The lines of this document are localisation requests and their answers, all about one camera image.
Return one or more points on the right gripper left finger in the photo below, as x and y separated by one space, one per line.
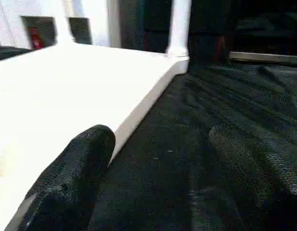
74 183

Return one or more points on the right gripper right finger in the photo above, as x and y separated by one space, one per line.
259 192

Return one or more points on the white plastic table top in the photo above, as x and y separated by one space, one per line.
54 96

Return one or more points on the white plastic table leg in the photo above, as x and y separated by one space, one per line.
64 24
178 29

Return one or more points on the black plastic mat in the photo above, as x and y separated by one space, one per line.
211 108

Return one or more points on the long dark metal rod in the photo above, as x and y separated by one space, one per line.
259 57

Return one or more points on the red bottle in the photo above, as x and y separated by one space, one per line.
36 38

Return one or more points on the white cabinet with glass doors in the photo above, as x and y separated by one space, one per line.
98 24

